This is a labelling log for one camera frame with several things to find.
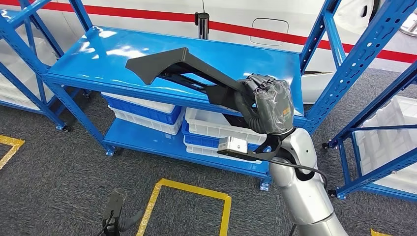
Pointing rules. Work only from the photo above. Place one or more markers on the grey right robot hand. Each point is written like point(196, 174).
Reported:
point(273, 104)

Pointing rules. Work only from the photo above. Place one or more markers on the long black plastic part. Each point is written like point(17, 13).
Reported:
point(153, 66)

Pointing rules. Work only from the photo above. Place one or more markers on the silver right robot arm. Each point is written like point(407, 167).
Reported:
point(303, 195)

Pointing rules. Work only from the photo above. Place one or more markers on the white plastic bin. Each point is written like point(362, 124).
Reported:
point(391, 143)
point(146, 125)
point(208, 125)
point(9, 88)
point(146, 104)
point(202, 150)

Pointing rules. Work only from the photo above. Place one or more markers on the black right wrist camera bracket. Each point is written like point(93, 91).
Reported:
point(267, 150)

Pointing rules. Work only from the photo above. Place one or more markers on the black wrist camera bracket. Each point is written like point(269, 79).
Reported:
point(115, 205)
point(267, 150)

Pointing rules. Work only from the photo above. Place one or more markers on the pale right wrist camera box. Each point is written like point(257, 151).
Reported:
point(233, 145)

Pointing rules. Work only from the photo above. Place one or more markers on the black chrome stanchion post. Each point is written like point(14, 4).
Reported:
point(203, 26)

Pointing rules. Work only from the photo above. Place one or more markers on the black left wrist camera bracket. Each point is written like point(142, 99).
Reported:
point(115, 205)

